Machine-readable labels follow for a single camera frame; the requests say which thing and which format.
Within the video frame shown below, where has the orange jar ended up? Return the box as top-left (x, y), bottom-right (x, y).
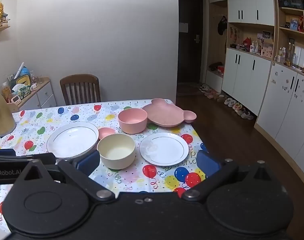
top-left (2, 82), bottom-right (12, 103)

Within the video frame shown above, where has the small pink heart bowl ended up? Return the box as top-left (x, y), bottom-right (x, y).
top-left (98, 127), bottom-right (116, 140)

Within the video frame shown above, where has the pink round bowl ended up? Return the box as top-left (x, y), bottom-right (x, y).
top-left (118, 107), bottom-right (148, 134)

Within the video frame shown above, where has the row of shoes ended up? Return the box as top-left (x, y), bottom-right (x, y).
top-left (199, 83), bottom-right (255, 120)

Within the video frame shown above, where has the balloon printed tablecloth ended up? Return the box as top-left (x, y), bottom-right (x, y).
top-left (0, 99), bottom-right (212, 233)

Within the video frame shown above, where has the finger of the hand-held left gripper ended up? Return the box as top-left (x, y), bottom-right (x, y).
top-left (0, 148), bottom-right (17, 158)
top-left (17, 153), bottom-right (57, 166)

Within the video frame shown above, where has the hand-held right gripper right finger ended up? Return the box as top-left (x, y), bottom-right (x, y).
top-left (181, 150), bottom-right (283, 202)

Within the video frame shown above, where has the small white plate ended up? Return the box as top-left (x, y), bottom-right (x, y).
top-left (139, 132), bottom-right (190, 167)

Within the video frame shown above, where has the dark bag on bench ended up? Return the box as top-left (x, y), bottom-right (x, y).
top-left (208, 62), bottom-right (224, 72)

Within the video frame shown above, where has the pink bear-shaped plate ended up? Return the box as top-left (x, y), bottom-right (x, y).
top-left (141, 98), bottom-right (197, 128)

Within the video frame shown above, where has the white plastic wand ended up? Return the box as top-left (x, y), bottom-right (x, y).
top-left (15, 62), bottom-right (24, 79)

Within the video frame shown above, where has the black hanging bag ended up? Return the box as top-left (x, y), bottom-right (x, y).
top-left (217, 15), bottom-right (228, 35)

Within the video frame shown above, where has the large white plate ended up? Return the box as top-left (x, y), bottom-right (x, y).
top-left (46, 121), bottom-right (100, 158)

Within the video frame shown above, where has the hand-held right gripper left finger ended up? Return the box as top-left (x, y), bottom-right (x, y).
top-left (15, 151), bottom-right (116, 202)

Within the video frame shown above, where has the gold thermos jug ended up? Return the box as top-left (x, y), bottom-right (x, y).
top-left (0, 82), bottom-right (17, 138)

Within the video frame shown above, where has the white flat box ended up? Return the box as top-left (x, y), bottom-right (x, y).
top-left (293, 45), bottom-right (304, 68)

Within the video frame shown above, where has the blue yellow storage case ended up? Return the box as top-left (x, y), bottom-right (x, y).
top-left (15, 66), bottom-right (32, 87)

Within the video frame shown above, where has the white drawer cabinet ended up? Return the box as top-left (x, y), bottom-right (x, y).
top-left (7, 77), bottom-right (58, 113)

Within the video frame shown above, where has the green tissue box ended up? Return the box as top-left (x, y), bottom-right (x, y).
top-left (12, 84), bottom-right (32, 99)

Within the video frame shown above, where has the white wooden wall cabinet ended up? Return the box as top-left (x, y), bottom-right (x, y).
top-left (206, 0), bottom-right (304, 173)

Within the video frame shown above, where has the cream round bowl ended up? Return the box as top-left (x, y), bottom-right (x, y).
top-left (97, 133), bottom-right (136, 170)

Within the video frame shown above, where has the dark entrance door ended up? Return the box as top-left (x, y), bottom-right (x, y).
top-left (177, 0), bottom-right (204, 84)

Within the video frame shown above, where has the clear tall bottle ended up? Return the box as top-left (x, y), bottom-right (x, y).
top-left (286, 42), bottom-right (294, 67)

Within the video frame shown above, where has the dark wooden chair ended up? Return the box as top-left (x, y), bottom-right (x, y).
top-left (60, 74), bottom-right (101, 105)

